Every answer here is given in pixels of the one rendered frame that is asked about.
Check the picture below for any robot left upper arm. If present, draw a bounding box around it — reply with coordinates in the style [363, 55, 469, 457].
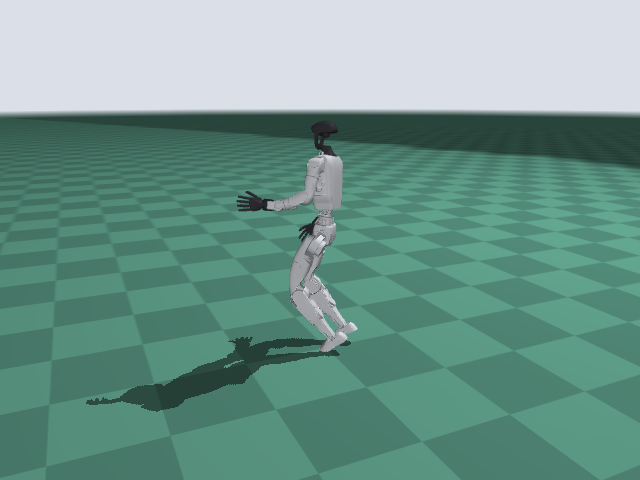
[301, 158, 325, 206]

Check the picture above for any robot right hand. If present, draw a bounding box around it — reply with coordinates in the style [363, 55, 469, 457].
[299, 216, 318, 242]

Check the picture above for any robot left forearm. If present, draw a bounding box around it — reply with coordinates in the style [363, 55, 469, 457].
[267, 191, 308, 211]

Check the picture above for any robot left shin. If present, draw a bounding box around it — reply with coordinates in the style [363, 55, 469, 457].
[289, 290, 335, 341]

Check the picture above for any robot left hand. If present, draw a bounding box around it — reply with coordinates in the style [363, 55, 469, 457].
[236, 191, 274, 211]

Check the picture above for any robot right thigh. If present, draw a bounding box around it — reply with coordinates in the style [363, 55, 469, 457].
[304, 235, 336, 293]

